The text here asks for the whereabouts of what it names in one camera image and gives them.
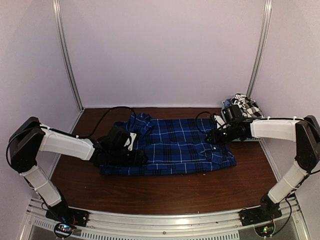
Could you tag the light blue perforated basket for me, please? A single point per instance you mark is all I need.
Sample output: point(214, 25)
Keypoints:
point(246, 140)

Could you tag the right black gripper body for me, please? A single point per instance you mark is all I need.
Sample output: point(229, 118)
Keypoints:
point(226, 137)

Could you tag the blue plaid long sleeve shirt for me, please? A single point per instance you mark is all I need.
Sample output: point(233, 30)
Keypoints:
point(173, 147)

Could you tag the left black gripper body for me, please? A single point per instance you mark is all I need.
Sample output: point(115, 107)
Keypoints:
point(132, 161)

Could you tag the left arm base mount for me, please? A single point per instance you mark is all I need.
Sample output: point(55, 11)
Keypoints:
point(61, 212)

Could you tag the aluminium frame post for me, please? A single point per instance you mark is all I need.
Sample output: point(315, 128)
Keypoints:
point(264, 30)
point(65, 53)

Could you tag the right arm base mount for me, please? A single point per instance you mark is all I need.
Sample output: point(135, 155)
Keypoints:
point(267, 211)

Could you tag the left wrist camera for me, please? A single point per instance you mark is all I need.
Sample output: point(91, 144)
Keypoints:
point(129, 144)

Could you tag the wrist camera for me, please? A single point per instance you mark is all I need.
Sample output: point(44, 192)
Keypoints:
point(217, 119)
point(129, 144)

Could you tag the front aluminium rail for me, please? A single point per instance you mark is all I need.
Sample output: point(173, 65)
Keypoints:
point(221, 225)

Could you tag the light blue checked shirt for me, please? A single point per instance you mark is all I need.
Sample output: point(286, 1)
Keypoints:
point(227, 103)

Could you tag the circuit board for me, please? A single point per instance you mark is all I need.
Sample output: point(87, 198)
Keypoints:
point(264, 230)
point(63, 230)

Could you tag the right circuit board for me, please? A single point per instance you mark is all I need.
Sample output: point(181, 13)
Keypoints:
point(264, 230)

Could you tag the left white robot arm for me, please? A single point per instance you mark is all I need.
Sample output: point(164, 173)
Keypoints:
point(116, 149)

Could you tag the left aluminium frame post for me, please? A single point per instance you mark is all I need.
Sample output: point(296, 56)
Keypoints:
point(65, 53)

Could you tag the black white checked shirt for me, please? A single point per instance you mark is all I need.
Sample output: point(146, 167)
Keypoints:
point(248, 106)

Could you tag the left circuit board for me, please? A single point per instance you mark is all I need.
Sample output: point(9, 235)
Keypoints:
point(63, 230)

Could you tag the right aluminium frame post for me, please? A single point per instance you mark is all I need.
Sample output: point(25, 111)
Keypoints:
point(264, 30)

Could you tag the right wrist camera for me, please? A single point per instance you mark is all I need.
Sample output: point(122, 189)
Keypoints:
point(217, 119)

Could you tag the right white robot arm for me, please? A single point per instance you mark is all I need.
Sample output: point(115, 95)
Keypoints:
point(304, 132)

